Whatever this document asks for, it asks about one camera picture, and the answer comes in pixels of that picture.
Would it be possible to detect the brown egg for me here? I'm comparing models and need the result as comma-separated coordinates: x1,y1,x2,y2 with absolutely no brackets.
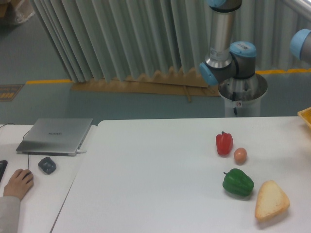
234,148,247,164

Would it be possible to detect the grey-green pleated curtain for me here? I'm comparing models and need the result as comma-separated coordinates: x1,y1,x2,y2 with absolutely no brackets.
31,0,311,82

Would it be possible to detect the grey sleeved forearm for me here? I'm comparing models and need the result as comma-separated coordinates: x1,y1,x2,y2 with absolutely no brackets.
0,196,20,233

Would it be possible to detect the slice of bread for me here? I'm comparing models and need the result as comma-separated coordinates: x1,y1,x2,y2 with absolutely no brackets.
255,180,290,222

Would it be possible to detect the black mouse cable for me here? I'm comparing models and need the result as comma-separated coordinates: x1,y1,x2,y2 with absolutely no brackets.
0,122,37,172

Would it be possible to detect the green bell pepper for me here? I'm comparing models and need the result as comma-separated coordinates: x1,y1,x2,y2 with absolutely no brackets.
222,168,254,197

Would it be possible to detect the small dark grey device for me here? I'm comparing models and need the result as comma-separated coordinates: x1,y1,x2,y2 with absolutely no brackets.
38,157,56,175

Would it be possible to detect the silver closed laptop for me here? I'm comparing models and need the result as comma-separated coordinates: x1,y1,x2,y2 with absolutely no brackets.
16,118,93,156

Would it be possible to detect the red bell pepper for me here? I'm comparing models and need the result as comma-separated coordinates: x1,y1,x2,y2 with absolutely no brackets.
216,132,233,156

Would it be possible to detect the yellow wicker basket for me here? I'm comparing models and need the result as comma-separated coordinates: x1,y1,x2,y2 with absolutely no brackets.
297,107,311,128

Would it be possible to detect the brown cardboard sheet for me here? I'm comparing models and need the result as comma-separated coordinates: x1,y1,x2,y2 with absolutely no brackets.
71,67,219,101

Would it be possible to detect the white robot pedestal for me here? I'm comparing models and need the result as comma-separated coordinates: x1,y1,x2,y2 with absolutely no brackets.
218,74,268,117

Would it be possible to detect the person's hand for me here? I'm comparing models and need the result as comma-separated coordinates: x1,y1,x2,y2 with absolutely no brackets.
3,169,34,201

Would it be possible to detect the black computer mouse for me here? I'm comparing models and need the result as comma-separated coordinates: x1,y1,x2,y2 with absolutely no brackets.
22,171,34,184

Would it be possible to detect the black keyboard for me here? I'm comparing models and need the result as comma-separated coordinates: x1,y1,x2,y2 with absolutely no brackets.
0,160,8,182

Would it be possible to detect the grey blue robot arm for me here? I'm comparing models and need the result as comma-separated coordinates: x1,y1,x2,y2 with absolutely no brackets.
199,0,311,86

